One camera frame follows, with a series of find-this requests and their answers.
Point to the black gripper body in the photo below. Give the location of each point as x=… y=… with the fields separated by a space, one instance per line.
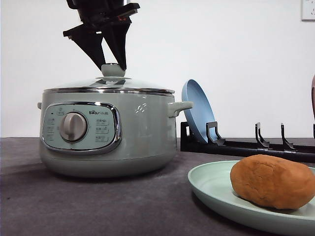
x=104 y=12

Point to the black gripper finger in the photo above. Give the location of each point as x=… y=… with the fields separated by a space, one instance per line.
x=89 y=38
x=115 y=37

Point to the glass lid with green knob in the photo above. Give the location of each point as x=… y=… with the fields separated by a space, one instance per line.
x=113 y=80

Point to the green plate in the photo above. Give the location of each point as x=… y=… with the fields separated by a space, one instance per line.
x=211 y=185

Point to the brown potato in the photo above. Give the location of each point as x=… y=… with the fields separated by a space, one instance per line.
x=274 y=181

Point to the green electric steamer pot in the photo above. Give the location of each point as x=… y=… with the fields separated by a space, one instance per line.
x=108 y=132

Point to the blue plate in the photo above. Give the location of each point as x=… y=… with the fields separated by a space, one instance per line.
x=201 y=112

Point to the pink plate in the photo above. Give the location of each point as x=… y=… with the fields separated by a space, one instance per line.
x=313 y=95

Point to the black dish rack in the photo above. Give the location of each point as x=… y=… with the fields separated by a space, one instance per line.
x=260 y=147

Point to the white wall socket right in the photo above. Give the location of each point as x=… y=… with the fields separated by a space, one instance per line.
x=308 y=10

